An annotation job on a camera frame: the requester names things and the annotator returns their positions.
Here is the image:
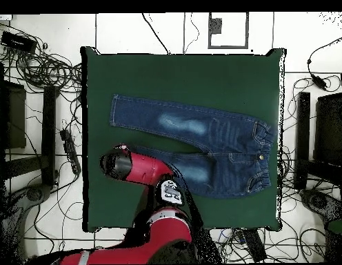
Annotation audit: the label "blue denim jeans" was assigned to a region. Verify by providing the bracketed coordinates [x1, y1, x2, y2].
[109, 93, 279, 199]

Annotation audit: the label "black power strip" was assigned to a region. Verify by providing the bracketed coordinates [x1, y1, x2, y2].
[59, 128, 82, 175]

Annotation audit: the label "dark green table cloth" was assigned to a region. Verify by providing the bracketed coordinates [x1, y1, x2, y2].
[79, 46, 287, 232]

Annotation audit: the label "grey curved stand base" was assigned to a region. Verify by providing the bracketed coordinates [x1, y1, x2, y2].
[299, 188, 342, 222]
[0, 183, 54, 264]

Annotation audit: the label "black electronics box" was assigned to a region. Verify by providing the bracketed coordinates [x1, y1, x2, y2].
[0, 30, 38, 54]

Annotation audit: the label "black rectangular box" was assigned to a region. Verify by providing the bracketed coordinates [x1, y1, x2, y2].
[241, 228, 268, 262]

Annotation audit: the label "black power adapter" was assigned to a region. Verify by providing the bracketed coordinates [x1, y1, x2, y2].
[311, 73, 330, 90]

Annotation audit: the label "green round bin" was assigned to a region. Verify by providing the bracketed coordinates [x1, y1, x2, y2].
[324, 219, 342, 263]

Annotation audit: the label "black metal frame stand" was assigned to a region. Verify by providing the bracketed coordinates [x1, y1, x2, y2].
[0, 62, 60, 191]
[293, 70, 342, 194]

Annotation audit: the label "tangled black cables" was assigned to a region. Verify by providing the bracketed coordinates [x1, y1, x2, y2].
[0, 21, 83, 95]
[276, 77, 342, 263]

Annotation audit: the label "thick black cable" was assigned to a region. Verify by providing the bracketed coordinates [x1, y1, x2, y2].
[141, 12, 172, 55]

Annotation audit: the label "thin black cable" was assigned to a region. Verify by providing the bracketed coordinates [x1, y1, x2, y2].
[183, 12, 201, 55]

